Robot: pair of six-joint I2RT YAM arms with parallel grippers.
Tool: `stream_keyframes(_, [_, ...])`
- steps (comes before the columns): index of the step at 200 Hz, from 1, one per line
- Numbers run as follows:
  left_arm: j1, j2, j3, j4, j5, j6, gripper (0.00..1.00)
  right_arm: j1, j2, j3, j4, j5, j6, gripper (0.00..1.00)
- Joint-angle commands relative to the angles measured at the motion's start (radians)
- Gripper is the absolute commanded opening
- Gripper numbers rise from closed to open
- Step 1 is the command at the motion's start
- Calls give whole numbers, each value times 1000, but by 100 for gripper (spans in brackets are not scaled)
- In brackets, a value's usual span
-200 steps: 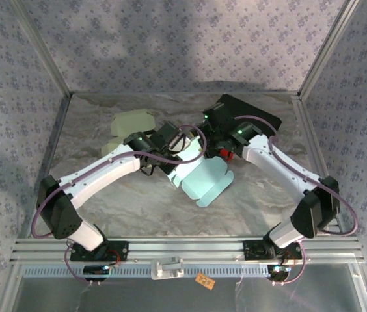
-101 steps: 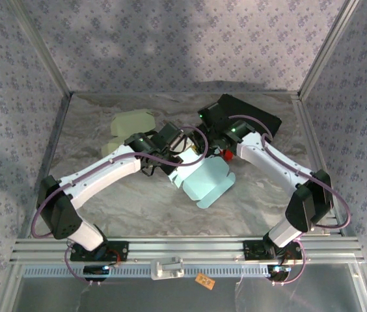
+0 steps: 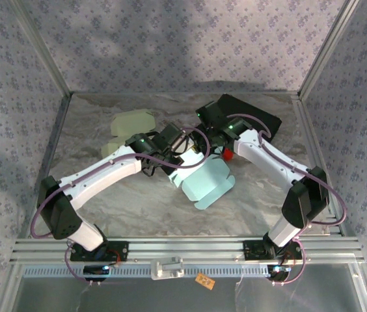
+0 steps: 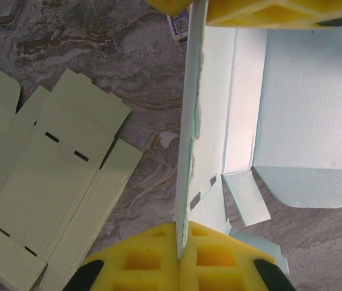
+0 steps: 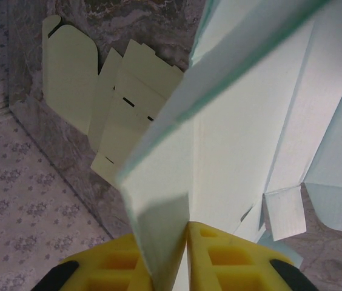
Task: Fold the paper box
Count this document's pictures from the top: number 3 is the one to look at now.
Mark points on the light blue paper box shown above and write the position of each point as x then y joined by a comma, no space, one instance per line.
203,185

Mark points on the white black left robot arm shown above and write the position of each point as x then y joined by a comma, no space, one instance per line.
105,175

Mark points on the small red object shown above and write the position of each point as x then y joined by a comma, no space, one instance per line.
229,155

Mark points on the black hard case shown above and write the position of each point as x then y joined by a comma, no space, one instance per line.
258,117

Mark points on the orange paper tag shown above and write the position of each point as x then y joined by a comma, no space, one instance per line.
204,280

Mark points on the black controller board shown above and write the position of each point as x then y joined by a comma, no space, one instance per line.
94,271
279,274

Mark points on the grey metal sheet panel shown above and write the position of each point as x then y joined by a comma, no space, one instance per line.
170,299

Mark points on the thin aluminium floor rail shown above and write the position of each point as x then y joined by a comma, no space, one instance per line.
305,130
55,130
138,94

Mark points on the wide aluminium mounting rail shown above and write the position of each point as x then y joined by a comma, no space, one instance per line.
186,248

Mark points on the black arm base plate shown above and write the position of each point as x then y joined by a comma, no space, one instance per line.
252,250
120,250

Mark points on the clear plastic bracket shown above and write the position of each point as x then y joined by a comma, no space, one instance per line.
165,269

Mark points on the aluminium frame post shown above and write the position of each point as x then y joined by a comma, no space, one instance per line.
42,48
327,48

